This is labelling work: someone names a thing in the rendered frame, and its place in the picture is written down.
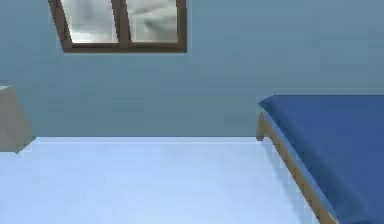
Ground brown framed window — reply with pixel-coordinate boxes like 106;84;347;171
48;0;188;54

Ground grey cabinet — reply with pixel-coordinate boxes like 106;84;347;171
0;80;37;155

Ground blue bed with wooden frame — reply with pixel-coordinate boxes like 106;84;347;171
255;94;384;224

